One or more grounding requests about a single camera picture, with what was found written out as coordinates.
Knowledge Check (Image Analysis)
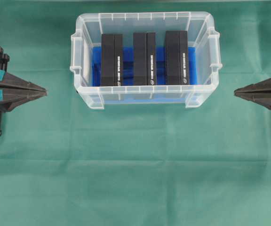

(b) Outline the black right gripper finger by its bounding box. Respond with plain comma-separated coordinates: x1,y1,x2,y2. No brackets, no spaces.
234,82,271,94
234,93,271,110

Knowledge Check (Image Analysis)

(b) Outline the black camera box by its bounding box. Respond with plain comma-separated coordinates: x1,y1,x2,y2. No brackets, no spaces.
133,32,157,86
101,34,124,86
165,31,190,85

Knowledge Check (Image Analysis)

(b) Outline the clear plastic storage case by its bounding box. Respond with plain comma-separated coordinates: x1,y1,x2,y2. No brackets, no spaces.
70,12,222,109

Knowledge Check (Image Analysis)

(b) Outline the green table cloth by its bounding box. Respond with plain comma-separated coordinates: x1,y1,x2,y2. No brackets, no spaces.
0,0,271,226

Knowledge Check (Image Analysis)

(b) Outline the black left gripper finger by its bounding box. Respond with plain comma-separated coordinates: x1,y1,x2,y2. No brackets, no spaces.
0,70,46,92
0,89,47,112

